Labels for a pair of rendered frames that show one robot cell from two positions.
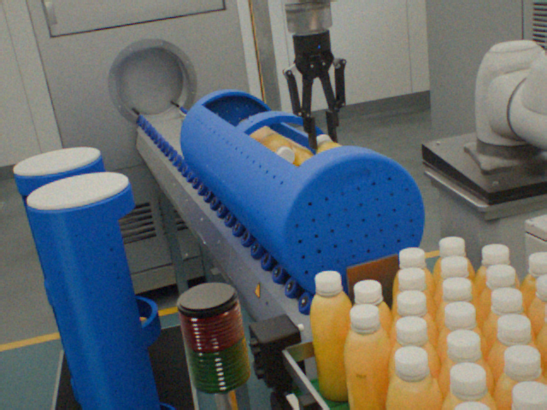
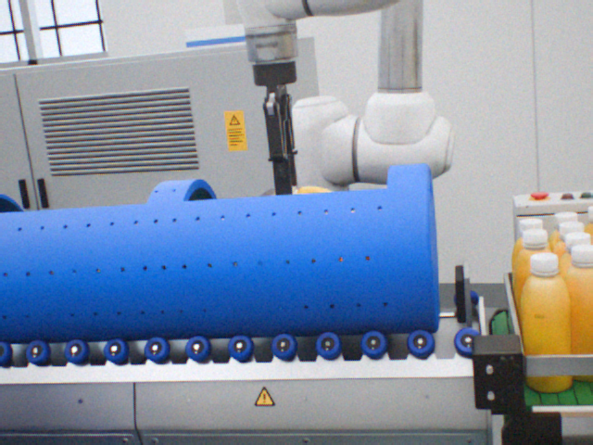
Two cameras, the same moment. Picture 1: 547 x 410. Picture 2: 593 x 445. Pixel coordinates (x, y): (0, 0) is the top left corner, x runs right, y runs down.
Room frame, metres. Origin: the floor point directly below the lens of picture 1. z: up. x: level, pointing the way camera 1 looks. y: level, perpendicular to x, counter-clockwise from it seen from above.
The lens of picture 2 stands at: (0.73, 1.12, 1.46)
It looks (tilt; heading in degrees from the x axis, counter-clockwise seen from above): 13 degrees down; 299
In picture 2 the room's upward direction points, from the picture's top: 6 degrees counter-clockwise
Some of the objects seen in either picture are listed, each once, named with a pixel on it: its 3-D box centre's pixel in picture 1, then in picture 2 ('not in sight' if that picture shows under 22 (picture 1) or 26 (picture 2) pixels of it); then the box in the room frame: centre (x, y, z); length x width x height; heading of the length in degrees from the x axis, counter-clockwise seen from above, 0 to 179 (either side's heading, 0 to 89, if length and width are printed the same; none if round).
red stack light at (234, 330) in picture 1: (211, 320); not in sight; (0.65, 0.08, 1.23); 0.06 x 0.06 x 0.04
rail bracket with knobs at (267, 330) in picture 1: (279, 353); (498, 374); (1.02, 0.03, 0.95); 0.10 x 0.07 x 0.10; 107
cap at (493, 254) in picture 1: (495, 254); (565, 219); (0.98, -0.33, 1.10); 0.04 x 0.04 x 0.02
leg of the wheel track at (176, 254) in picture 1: (176, 254); not in sight; (3.05, 0.49, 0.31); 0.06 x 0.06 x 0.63; 17
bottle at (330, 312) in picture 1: (334, 338); (546, 326); (0.97, -0.06, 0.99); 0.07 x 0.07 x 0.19
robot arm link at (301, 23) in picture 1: (308, 17); (271, 45); (1.42, -0.12, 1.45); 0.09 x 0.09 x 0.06
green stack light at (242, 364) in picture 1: (218, 357); not in sight; (0.65, 0.08, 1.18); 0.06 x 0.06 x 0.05
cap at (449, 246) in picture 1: (451, 246); (531, 225); (1.03, -0.27, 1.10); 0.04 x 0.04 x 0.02
